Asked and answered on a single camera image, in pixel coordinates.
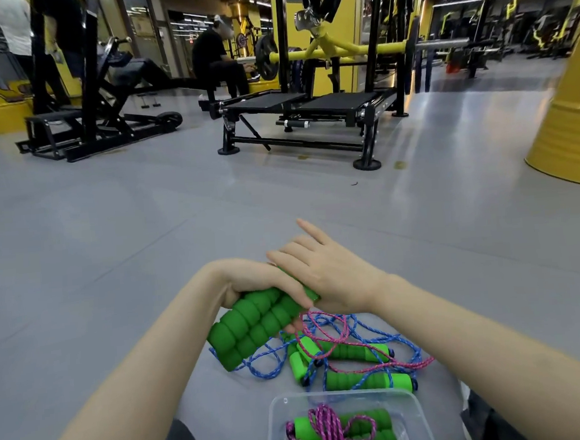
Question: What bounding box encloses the person's left hand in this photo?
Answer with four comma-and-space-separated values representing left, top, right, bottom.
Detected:
213, 254, 317, 340

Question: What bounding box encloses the person's right hand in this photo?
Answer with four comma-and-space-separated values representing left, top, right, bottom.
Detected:
264, 213, 392, 322

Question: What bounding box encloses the blue skipping rope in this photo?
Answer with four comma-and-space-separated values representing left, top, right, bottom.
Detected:
207, 319, 332, 395
296, 307, 425, 401

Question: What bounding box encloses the clear plastic box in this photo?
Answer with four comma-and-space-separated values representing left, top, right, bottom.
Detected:
261, 383, 438, 440

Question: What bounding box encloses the person's left forearm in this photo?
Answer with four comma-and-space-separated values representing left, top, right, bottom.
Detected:
18, 263, 242, 440

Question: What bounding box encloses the person's right forearm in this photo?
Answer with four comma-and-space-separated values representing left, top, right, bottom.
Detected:
373, 261, 580, 440

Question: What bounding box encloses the person's right white sneaker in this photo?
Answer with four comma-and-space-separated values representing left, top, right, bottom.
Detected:
459, 381, 476, 440

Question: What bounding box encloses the person's right leg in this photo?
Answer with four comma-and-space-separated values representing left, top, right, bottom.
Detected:
459, 387, 522, 440

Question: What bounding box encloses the black squat rack platform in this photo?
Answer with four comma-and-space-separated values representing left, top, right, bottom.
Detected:
193, 0, 435, 183

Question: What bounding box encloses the black wheeled gym machine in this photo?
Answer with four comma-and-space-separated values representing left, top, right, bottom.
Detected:
5, 0, 186, 167

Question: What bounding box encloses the black weight plate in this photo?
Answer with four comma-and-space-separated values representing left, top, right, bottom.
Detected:
253, 33, 281, 82

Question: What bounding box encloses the yellow barbell bar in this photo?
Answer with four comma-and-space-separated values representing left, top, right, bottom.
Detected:
235, 14, 473, 69

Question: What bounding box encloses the red object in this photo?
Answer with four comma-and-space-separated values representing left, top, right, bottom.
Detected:
445, 46, 464, 75

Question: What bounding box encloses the large yellow barrel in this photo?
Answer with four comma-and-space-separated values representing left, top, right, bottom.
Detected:
514, 3, 580, 194

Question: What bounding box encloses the black yellow gym machine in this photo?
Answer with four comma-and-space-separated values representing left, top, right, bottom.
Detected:
523, 8, 579, 61

